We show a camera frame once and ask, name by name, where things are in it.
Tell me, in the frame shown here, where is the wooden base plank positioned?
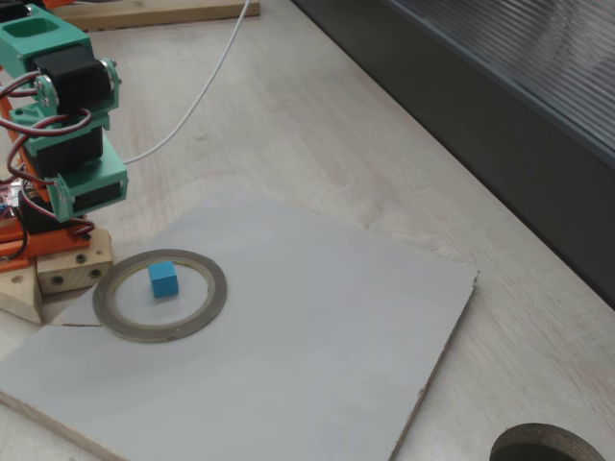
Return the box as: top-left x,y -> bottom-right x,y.
36,229 -> 114,295

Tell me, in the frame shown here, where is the white-faced wooden board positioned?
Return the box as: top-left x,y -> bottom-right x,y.
0,186 -> 480,461

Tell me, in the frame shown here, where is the thin wooden plank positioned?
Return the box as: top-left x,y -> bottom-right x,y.
52,0 -> 260,33

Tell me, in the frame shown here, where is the frosted glass desk partition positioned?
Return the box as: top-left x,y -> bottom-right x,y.
292,0 -> 615,308

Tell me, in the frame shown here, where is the red circuit board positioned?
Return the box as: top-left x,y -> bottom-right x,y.
0,184 -> 20,222

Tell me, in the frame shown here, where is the white USB cable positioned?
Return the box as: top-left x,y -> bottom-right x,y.
123,0 -> 251,164

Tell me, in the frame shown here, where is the light wooden wedge block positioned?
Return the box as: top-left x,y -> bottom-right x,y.
0,261 -> 44,324

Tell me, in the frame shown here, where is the red white black servo wire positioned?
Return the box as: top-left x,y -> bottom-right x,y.
18,189 -> 100,241
0,69 -> 93,145

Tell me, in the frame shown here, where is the blue cube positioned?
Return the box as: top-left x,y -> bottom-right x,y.
147,261 -> 182,299

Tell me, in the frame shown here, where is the grey ring of tape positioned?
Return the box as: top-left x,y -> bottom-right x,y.
91,248 -> 228,344

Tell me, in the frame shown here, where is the orange circuit board mount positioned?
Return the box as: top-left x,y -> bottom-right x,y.
0,218 -> 29,273

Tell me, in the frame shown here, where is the black cable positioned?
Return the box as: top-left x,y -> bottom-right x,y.
0,233 -> 29,264

